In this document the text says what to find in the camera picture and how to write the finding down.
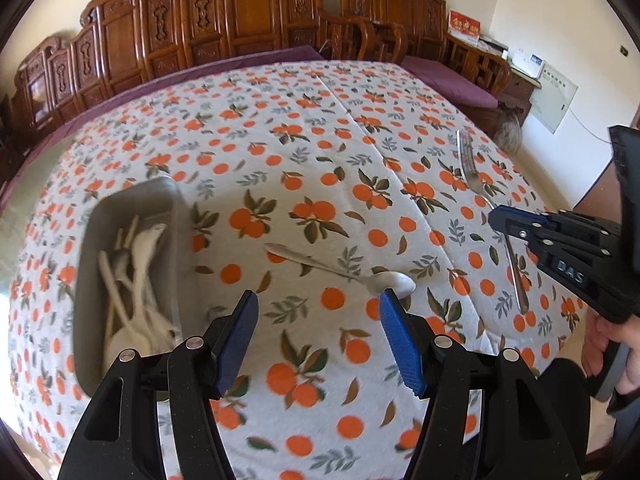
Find metal spoon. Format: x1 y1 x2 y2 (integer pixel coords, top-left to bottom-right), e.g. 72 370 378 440
265 242 417 298

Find wooden side table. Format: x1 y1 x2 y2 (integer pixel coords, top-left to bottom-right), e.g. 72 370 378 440
492 67 538 126

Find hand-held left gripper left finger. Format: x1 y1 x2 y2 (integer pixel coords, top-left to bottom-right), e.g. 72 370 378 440
56 290 261 480

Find person's right hand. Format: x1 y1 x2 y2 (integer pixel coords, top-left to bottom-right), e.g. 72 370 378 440
581 309 640 397

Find stainless steel tray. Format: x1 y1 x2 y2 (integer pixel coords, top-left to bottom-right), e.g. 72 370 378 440
72 176 188 397

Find long white plastic spoon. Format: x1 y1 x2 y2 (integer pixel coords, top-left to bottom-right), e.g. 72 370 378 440
131 224 168 321

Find orange fruit print tablecloth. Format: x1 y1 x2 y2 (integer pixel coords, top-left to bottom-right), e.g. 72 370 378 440
7 57 586 480

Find red calendar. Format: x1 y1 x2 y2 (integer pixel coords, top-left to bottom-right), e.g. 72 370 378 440
446 9 482 43

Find person's dark trousers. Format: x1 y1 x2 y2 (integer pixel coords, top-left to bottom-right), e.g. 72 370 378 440
537 357 618 480

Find grey fluffy duster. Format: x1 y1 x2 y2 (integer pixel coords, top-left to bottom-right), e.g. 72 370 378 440
495 110 526 153

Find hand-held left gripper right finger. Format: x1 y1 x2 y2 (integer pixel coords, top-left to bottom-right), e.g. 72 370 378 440
378 290 583 480

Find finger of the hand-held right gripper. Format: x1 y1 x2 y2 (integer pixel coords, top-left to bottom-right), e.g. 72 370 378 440
488 204 623 248
505 227 608 262

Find metal fork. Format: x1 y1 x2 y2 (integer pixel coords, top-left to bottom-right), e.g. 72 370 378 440
455 129 530 315

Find cream round rice paddle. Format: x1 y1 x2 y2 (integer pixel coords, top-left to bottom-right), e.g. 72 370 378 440
102 322 153 366

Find small white box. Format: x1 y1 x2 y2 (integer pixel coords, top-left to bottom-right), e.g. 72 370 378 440
510 47 543 78

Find carved wooden bench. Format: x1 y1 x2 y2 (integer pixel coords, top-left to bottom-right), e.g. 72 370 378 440
12 0 371 131
320 0 511 106

